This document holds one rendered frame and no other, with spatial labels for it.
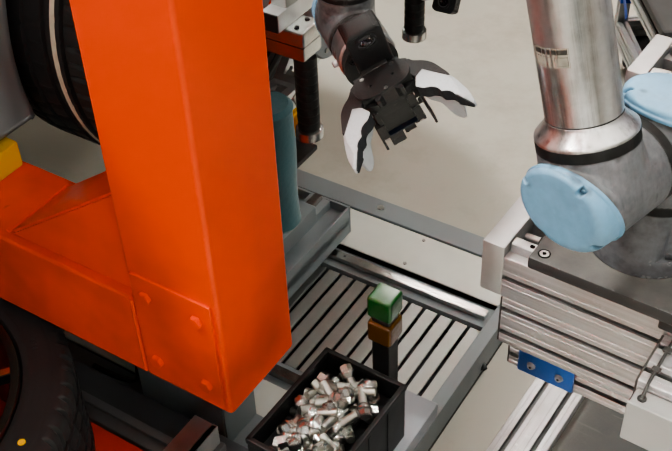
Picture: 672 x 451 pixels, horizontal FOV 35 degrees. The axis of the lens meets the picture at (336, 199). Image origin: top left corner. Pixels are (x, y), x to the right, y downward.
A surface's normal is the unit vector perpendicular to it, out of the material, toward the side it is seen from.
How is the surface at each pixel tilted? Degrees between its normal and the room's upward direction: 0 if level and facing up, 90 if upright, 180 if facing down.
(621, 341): 90
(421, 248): 0
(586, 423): 0
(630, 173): 73
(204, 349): 90
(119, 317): 90
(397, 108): 89
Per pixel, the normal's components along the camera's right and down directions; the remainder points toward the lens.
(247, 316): 0.85, 0.32
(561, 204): -0.70, 0.56
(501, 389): -0.04, -0.77
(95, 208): -0.53, 0.55
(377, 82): -0.42, -0.64
